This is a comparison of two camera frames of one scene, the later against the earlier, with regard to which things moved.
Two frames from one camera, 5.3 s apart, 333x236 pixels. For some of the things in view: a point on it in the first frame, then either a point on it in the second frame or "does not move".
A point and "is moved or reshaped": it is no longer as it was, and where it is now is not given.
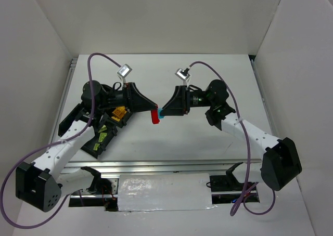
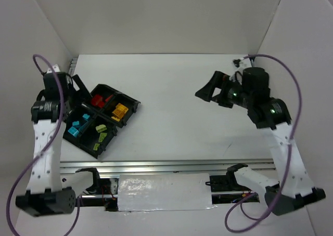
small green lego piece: (95, 147) does not move
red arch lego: (154, 116) is moved or reshaped
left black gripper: (130, 97) to (78, 85)
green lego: (102, 135) does not move
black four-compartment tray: (104, 128) does not move
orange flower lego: (120, 111) does not move
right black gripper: (186, 99) to (221, 89)
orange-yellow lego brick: (115, 118) does not move
